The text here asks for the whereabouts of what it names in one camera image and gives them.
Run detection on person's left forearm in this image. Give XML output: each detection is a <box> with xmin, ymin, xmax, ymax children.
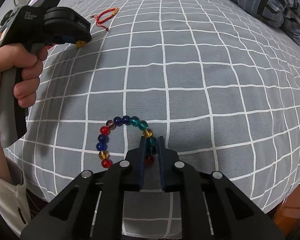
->
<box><xmin>0</xmin><ymin>130</ymin><xmax>32</xmax><ymax>231</ymax></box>

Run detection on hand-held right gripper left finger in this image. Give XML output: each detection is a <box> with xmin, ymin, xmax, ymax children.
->
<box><xmin>20</xmin><ymin>136</ymin><xmax>150</xmax><ymax>240</ymax></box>

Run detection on red cord bracelet gold beads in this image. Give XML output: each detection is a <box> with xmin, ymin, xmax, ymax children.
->
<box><xmin>91</xmin><ymin>7</ymin><xmax>120</xmax><ymax>32</ymax></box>

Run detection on wooden bed frame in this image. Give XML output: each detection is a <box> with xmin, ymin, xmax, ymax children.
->
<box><xmin>265</xmin><ymin>175</ymin><xmax>300</xmax><ymax>240</ymax></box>

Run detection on multicolour glass bead bracelet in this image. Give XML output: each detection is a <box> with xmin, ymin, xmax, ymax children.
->
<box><xmin>97</xmin><ymin>115</ymin><xmax>157</xmax><ymax>168</ymax></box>

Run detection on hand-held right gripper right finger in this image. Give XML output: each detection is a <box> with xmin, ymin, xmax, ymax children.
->
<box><xmin>157</xmin><ymin>136</ymin><xmax>286</xmax><ymax>240</ymax></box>

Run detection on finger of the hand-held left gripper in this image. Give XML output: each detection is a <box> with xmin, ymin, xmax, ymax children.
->
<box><xmin>49</xmin><ymin>35</ymin><xmax>77</xmax><ymax>46</ymax></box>

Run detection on person's left hand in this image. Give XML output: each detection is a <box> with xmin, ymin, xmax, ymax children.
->
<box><xmin>0</xmin><ymin>47</ymin><xmax>48</xmax><ymax>140</ymax></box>

